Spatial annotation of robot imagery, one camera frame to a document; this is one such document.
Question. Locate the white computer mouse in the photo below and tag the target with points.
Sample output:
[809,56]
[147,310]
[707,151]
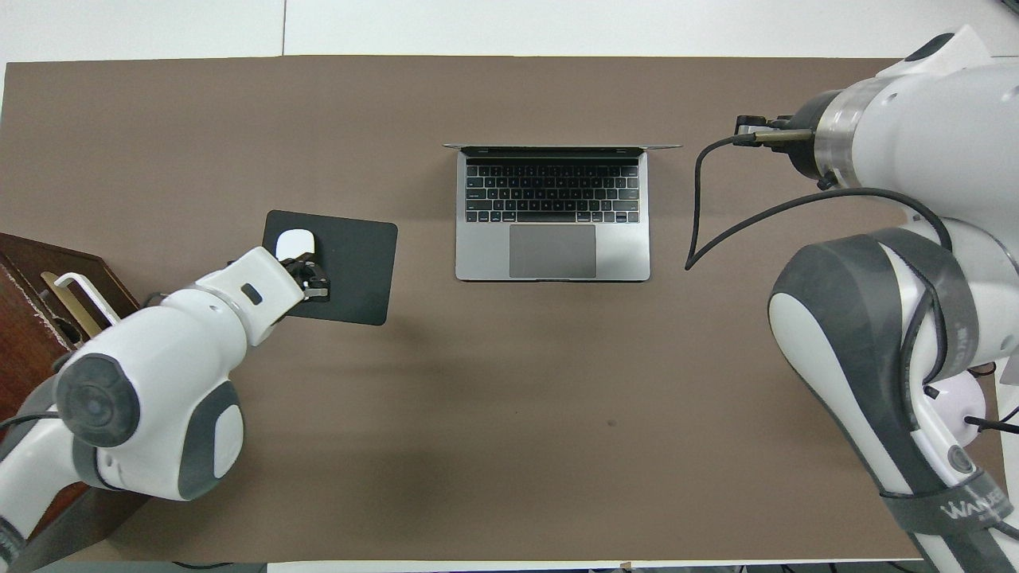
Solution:
[294,241]

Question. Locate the silver grey laptop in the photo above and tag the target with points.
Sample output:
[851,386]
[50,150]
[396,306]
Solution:
[478,255]

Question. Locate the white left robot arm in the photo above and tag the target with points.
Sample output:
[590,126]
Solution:
[159,358]

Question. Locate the brown table mat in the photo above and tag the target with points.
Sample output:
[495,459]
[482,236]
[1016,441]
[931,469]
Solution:
[557,398]

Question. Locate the white desk lamp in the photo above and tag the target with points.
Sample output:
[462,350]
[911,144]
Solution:
[955,406]

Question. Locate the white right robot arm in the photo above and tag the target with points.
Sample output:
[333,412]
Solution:
[915,119]

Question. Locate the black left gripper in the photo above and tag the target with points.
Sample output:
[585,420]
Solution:
[304,269]

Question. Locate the dark wooden box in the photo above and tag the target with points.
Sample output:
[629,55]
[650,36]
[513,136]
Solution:
[24,318]

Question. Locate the black mouse pad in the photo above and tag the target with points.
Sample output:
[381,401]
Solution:
[358,263]

